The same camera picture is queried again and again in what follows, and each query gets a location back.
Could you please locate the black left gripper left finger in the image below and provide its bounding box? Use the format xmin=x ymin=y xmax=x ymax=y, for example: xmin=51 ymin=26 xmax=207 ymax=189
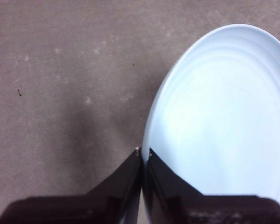
xmin=0 ymin=146 xmax=141 ymax=224

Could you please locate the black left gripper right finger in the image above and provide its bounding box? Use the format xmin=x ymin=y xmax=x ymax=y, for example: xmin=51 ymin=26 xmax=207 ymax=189
xmin=143 ymin=147 xmax=280 ymax=224

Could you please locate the blue round plate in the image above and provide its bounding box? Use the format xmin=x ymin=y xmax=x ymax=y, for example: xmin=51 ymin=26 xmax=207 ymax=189
xmin=122 ymin=23 xmax=280 ymax=224

